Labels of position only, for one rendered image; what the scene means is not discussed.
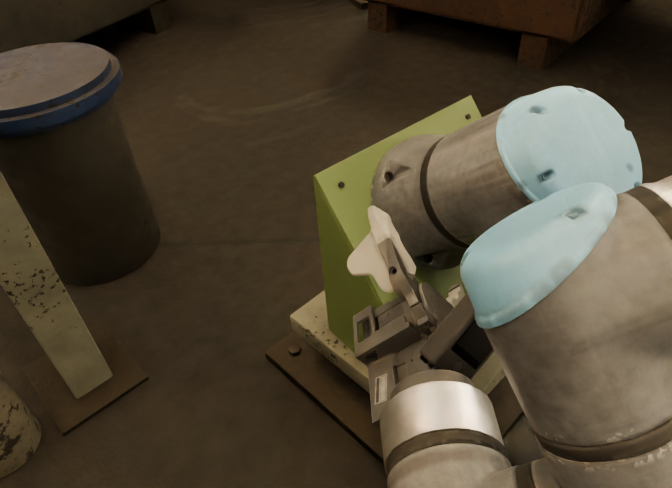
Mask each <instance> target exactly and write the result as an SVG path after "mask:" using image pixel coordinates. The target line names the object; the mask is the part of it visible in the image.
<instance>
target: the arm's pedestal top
mask: <svg viewBox="0 0 672 488"><path fill-rule="evenodd" d="M290 320H291V326H292V330H293V331H294V332H296V333H297V334H298V335H299V336H300V337H302V338H303V339H304V340H305V341H306V342H308V343H309V344H310V345H311V346H312V347H314V348H315V349H316V350H317V351H319V352H320V353H321V354H322V355H323V356H325V357H326V358H327V359H328V360H329V361H331V362H332V363H333V364H334V365H335V366H337V367H338V368H339V369H340V370H342V371H343V372H344V373H345V374H346V375H348V376H349V377H350V378H351V379H352V380H354V381H355V382H356V383H357V384H358V385H360V386H361V387H362V388H363V389H364V390H366V391H367V392H368V393H369V394H370V390H369V378H368V368H367V366H366V365H365V364H363V363H362V362H361V361H359V360H358V359H357V358H356V357H355V353H354V352H353V351H352V350H350V349H349V348H348V347H347V346H346V345H345V344H344V343H343V342H342V341H341V340H340V339H338V338H337V337H336V336H335V335H334V334H333V333H332V332H331V331H330V330H329V326H328V316H327V307H326V297H325V290H324V291H322V292H321V293H320V294H318V295H317V296H316V297H314V298H313V299H312V300H310V301H309V302H308V303H306V304H305V305H303V306H302V307H301V308H299V309H298V310H297V311H295V312H294V313H293V314H291V315H290ZM505 375H506V374H505V372H504V370H503V368H502V366H501V364H500V362H499V360H498V358H497V356H496V354H495V352H493V353H492V355H491V356H490V357H489V358H488V360H487V361H486V362H485V363H484V364H483V366H482V367H481V368H480V369H479V370H478V372H477V373H476V374H475V375H474V377H473V378H472V379H471V381H472V382H473V384H474V386H475V388H477V389H479V390H481V391H482V392H483V393H485V394H486V395H488V394H489V393H490V392H491V391H492V390H493V388H494V387H495V386H496V385H497V384H498V383H499V382H500V381H501V380H502V379H503V378H504V376H505Z"/></svg>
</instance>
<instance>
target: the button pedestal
mask: <svg viewBox="0 0 672 488"><path fill-rule="evenodd" d="M0 284H1V286H2V287H3V289H4V290H5V292H6V293H7V295H8V296H9V298H10V299H11V301H12V302H13V304H14V305H15V307H16V309H17V310H18V312H19V313H20V315H21V316H22V318H23V319H24V321H25V322H26V324H27V325H28V327H29V328H30V330H31V331H32V333H33V334H34V336H35V337H36V339H37V340H38V342H39V343H40V345H41V346H42V348H43V349H44V351H45V352H46V354H45V355H43V356H42V357H40V358H38V359H37V360H35V361H33V362H31V363H30V364H28V365H26V366H25V367H23V369H24V371H25V372H26V374H27V376H28V377H29V379H30V381H31V382H32V384H33V386H34V387H35V389H36V391H37V392H38V394H39V396H40V397H41V399H42V401H43V403H44V404H45V406H46V408H47V409H48V411H49V413H50V414H51V416H52V418H53V419H54V421H55V423H56V424H57V426H58V428H59V429H60V431H61V433H62V434H63V436H66V435H67V434H69V433H70V432H72V431H73V430H75V429H76V428H78V427H79V426H81V425H82V424H83V423H85V422H86V421H88V420H89V419H91V418H92V417H94V416H95V415H97V414H98V413H100V412H101V411H103V410H104V409H106V408H107V407H109V406H110V405H112V404H113V403H114V402H116V401H117V400H119V399H120V398H122V397H123V396H125V395H126V394H128V393H129V392H131V391H132V390H134V389H135V388H137V387H138V386H140V385H141V384H143V383H144V382H145V381H147V380H148V379H149V377H148V375H147V374H146V373H145V372H144V370H143V369H142V368H141V367H140V365H139V364H138V363H137V362H136V360H135V359H134V358H133V357H132V356H131V354H130V353H129V352H128V351H127V349H126V348H125V347H124V346H123V344H122V343H121V342H120V341H119V339H118V338H117V337H116V336H115V335H114V333H113V332H112V331H111V330H110V328H109V327H108V326H107V325H106V323H105V322H104V321H103V320H102V321H101V322H99V323H97V324H96V325H94V326H92V327H91V328H89V329H87V327H86V325H85V323H84V321H83V319H82V318H81V316H80V314H79V312H78V310H77V309H76V307H75V305H74V303H73V301H72V300H71V298H70V296H69V294H68V292H67V291H66V289H65V287H64V285H63V283H62V281H61V280H60V278H59V276H58V274H57V272H56V271H55V269H54V267H53V265H52V263H51V262H50V260H49V258H48V256H47V254H46V253H45V251H44V249H43V247H42V245H41V243H40V242H39V240H38V238H37V236H36V234H35V233H34V231H33V229H32V227H31V225H30V224H29V222H28V220H27V218H26V216H25V215H24V213H23V211H22V209H21V207H20V205H19V204H18V202H17V200H16V198H15V196H14V195H13V193H12V191H11V189H10V187H9V186H8V184H7V182H6V180H5V178H4V177H3V175H2V173H1V171H0Z"/></svg>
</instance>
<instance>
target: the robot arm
mask: <svg viewBox="0 0 672 488"><path fill-rule="evenodd" d="M435 142H436V143H435ZM368 217H369V222H370V225H371V231H370V233H369V234H368V235H367V236H366V238H365V239H364V240H363V241H362V242H361V243H360V244H359V246H358V247H357V248H356V249H355V250H354V251H353V252H352V254H351V255H350V256H349V258H348V260H347V268H348V270H349V272H350V274H351V275H353V276H366V275H371V276H373V277H374V278H375V280H376V282H377V284H378V285H379V287H380V289H381V290H383V291H384V292H388V293H392V292H395V293H396V294H397V296H398V298H396V299H394V300H393V301H388V302H386V303H385V304H383V305H382V306H380V307H378V308H377V309H375V310H374V313H373V307H372V306H371V305H370V306H369V307H367V308H366V309H364V310H362V311H361V312H359V313H358V314H356V315H354V316H353V327H354V342H355V357H356V358H357V359H358V360H359V361H361V362H362V363H363V364H365V365H366V366H367V368H368V378H369V390H370V401H371V413H372V423H373V424H375V425H376V426H378V427H380V429H381V439H382V449H383V459H384V468H385V472H386V475H387V488H672V175H671V176H669V177H667V178H664V179H662V180H660V181H658V182H655V183H644V184H642V164H641V158H640V154H639V151H638V148H637V145H636V142H635V140H634V137H633V135H632V133H631V131H627V130H626V129H625V127H624V120H623V119H622V117H621V116H620V115H619V114H618V112H617V111H616V110H615V109H614V108H613V107H612V106H611V105H610V104H608V103H607V102H606V101H605V100H603V99H602V98H601V97H599V96H597V95H596V94H594V93H592V92H590V91H587V90H585V89H582V88H574V87H572V86H557V87H552V88H548V89H545V90H543V91H540V92H538V93H535V94H532V95H527V96H523V97H520V98H518V99H516V100H514V101H512V102H511V103H509V104H508V105H507V106H505V107H503V108H501V109H499V110H497V111H495V112H493V113H491V114H489V115H486V116H484V117H482V118H480V119H478V120H476V121H474V122H472V123H470V124H468V125H466V126H464V127H462V128H460V129H458V130H456V131H454V132H452V133H450V134H448V135H439V134H421V135H416V136H413V137H410V138H407V139H406V140H404V141H402V142H400V143H398V144H396V145H395V146H393V147H392V148H391V149H390V150H389V151H387V152H386V154H385V155H384V156H383V157H382V159H381V160H380V162H379V164H378V166H377V168H376V170H375V173H374V176H373V180H372V186H371V206H370V207H369V208H368ZM457 266H460V276H461V279H462V282H463V284H464V286H465V289H466V291H467V293H466V294H464V291H463V288H462V286H461V285H460V284H454V285H453V286H451V287H450V289H449V290H448V294H449V297H447V298H446V299H445V298H444V297H443V296H442V295H441V294H440V293H438V292H437V291H436V290H435V289H434V288H433V287H432V286H431V285H430V284H428V283H427V282H423V283H421V284H418V282H417V279H416V277H414V275H415V272H416V267H417V268H420V269H424V270H432V271H435V270H444V269H450V268H454V267H457ZM360 323H362V329H363V341H362V342H360V343H359V329H358V324H360ZM493 352H495V354H496V356H497V358H498V360H499V362H500V364H501V366H502V368H503V370H504V372H505V374H506V376H507V378H508V381H509V383H510V385H511V387H512V389H513V391H514V393H515V395H516V397H517V399H518V401H519V403H520V405H521V407H522V409H523V412H524V414H525V416H526V418H527V420H528V422H529V424H530V426H531V428H532V430H533V432H534V435H535V438H536V440H537V442H538V445H539V447H540V449H541V451H542V453H543V455H544V457H545V458H541V459H538V460H535V461H532V462H529V463H525V464H522V465H519V466H518V465H516V466H513V467H512V466H511V463H510V460H509V457H508V453H507V451H506V449H505V446H504V442H503V439H502V436H501V432H500V429H499V425H498V422H497V419H496V415H495V412H494V408H493V405H492V402H491V401H490V399H489V397H488V396H487V395H486V394H485V393H483V392H482V391H481V390H479V389H477V388H475V386H474V384H473V382H472V381H471V379H472V378H473V377H474V375H475V374H476V373H477V372H478V370H479V369H480V368H481V367H482V366H483V364H484V363H485V362H486V361H487V360H488V358H489V357H490V356H491V355H492V353H493Z"/></svg>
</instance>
